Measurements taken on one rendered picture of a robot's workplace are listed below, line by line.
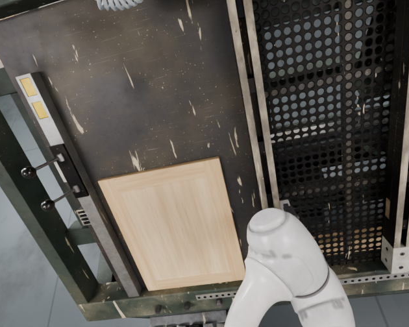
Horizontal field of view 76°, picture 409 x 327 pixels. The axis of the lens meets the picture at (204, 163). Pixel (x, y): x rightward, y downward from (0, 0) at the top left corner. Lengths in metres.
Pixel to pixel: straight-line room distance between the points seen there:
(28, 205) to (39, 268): 1.79
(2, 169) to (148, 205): 0.50
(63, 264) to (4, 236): 2.12
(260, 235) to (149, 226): 0.64
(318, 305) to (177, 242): 0.63
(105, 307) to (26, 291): 1.60
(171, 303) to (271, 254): 0.86
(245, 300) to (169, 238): 0.61
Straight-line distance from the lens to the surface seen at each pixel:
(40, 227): 1.19
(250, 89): 0.75
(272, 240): 0.47
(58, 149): 0.96
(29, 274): 2.96
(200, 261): 1.13
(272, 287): 0.50
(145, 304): 1.32
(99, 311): 1.44
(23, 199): 1.15
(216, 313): 1.36
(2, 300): 3.08
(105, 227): 1.08
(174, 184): 0.92
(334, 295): 0.60
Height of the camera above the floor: 2.08
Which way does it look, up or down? 56 degrees down
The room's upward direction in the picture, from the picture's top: 24 degrees counter-clockwise
